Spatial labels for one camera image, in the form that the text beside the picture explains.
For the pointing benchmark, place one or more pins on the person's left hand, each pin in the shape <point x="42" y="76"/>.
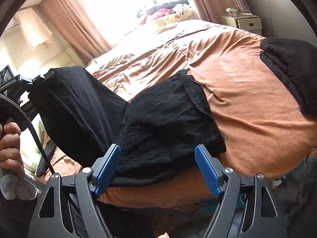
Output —
<point x="10" y="153"/>

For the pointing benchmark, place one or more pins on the white spotted plush toy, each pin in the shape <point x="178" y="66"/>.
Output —
<point x="181" y="8"/>

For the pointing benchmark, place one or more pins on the person's right hand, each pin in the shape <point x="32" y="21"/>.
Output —
<point x="164" y="235"/>

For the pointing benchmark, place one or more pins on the brown blanket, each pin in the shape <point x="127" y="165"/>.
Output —
<point x="247" y="91"/>

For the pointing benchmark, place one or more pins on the black pants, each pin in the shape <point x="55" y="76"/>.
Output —
<point x="153" y="119"/>

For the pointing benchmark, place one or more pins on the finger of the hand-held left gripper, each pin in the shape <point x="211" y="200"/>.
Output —
<point x="40" y="78"/>

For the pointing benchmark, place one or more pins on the yellow bear plush toy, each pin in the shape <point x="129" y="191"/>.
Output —
<point x="158" y="24"/>

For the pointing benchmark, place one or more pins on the black folded cloth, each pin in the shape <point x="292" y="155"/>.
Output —
<point x="279" y="79"/>

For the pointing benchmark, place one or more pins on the white nightstand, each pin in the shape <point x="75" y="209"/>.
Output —
<point x="250" y="24"/>

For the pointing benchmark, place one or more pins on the dark grey fuzzy cloth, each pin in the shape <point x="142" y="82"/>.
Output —
<point x="297" y="191"/>

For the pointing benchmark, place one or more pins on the cream hanging towel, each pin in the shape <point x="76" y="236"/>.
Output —
<point x="32" y="27"/>

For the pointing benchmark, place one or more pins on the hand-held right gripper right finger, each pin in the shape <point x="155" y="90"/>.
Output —
<point x="208" y="171"/>

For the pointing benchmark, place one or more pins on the striped bag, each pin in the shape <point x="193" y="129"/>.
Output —
<point x="239" y="2"/>

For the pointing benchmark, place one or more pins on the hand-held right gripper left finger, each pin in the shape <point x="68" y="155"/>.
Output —
<point x="106" y="171"/>

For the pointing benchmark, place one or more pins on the bright window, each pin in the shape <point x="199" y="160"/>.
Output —
<point x="123" y="0"/>

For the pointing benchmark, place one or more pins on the pink plush toy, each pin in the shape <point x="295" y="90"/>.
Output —
<point x="159" y="13"/>

